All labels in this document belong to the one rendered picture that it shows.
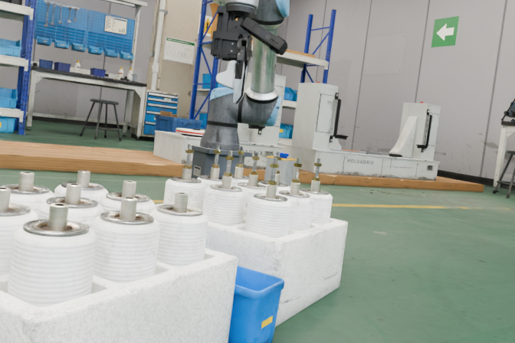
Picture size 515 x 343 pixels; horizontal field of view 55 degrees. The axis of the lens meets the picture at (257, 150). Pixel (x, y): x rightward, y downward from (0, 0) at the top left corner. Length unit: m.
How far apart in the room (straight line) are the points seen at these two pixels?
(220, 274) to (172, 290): 0.12
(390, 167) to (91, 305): 4.02
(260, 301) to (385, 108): 7.16
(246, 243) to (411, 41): 6.97
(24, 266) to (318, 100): 3.49
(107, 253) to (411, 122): 4.42
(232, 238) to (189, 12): 6.99
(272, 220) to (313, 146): 2.95
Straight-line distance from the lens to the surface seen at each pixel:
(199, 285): 0.78
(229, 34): 1.11
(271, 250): 1.00
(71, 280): 0.63
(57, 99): 9.52
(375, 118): 8.08
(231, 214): 1.10
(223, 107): 1.80
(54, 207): 0.64
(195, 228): 0.79
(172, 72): 7.72
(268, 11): 1.62
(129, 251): 0.70
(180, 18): 7.84
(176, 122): 5.78
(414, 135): 4.94
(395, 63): 7.96
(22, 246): 0.63
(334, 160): 4.04
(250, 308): 0.90
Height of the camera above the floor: 0.41
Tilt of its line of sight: 3 degrees down
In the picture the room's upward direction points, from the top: 7 degrees clockwise
